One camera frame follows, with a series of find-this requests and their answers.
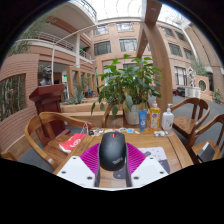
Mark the spiky green agave plant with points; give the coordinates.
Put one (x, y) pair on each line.
(76, 98)

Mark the clear plastic packets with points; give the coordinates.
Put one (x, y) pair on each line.
(160, 133)

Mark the small blue white packet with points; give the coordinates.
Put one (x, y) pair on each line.
(122, 129)
(130, 130)

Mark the white outdoor sculpture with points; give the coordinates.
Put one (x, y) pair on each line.
(192, 90)

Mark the blue tube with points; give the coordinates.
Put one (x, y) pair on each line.
(142, 120)

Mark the dark bust statue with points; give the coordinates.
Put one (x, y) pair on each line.
(46, 76)

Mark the black computer mouse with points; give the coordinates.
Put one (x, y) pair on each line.
(112, 151)

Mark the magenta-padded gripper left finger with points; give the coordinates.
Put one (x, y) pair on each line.
(75, 170)

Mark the dark red wooden pedestal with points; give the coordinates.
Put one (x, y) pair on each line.
(48, 100)

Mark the wooden chair behind plant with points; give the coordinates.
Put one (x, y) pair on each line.
(111, 120)

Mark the black notebook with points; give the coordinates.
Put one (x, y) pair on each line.
(206, 152)

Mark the red and white bag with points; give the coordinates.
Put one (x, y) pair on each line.
(71, 143)

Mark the yellow liquid bottle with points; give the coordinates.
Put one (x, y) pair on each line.
(154, 118)

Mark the wooden armchair with red bag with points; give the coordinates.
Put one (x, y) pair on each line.
(43, 123)

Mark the wooden armchair with empty seat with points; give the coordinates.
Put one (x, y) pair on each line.
(186, 123)

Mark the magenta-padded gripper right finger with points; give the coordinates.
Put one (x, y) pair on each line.
(150, 170)

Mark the white pump bottle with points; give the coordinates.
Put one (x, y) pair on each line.
(167, 120)

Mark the dark parked car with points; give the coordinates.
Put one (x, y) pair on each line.
(180, 91)

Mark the green plant in white pot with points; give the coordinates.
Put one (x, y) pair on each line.
(128, 83)

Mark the grey white printed mouse pad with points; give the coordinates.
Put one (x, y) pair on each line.
(157, 154)

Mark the key bunch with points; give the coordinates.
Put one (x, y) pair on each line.
(91, 131)

